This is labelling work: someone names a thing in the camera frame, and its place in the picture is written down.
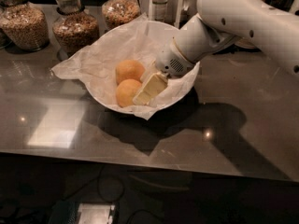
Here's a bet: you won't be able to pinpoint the white crumpled paper liner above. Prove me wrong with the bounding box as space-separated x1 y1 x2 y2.
50 13 200 121

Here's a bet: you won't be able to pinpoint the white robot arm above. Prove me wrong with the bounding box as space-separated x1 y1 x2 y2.
133 0 299 105

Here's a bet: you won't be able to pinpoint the orange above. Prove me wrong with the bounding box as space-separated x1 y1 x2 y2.
116 79 142 107
115 60 145 84

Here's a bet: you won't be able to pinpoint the far left glass jar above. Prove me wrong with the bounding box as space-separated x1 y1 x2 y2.
0 7 12 49

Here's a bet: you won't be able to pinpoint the white bowl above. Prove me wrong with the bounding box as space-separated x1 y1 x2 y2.
83 20 201 115

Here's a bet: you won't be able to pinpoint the glass cereal jar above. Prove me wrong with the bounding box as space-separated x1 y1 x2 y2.
102 0 140 30
0 0 50 51
52 0 99 56

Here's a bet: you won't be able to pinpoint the small glass bottle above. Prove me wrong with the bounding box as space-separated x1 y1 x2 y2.
151 0 168 22

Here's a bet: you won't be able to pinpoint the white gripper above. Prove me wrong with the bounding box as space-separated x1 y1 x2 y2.
133 39 195 105

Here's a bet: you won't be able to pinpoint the left glass cereal jar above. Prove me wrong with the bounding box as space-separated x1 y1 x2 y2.
0 0 50 51

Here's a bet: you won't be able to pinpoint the middle glass cereal jar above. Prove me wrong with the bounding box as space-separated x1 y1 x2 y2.
52 0 99 56

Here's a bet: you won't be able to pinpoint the right glass cereal jar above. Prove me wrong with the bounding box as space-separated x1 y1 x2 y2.
102 0 140 30

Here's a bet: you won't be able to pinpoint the white stand behind bowl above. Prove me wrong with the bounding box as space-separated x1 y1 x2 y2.
139 0 196 28

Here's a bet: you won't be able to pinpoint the short stack paper bowls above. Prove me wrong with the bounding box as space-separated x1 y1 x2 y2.
235 38 256 49

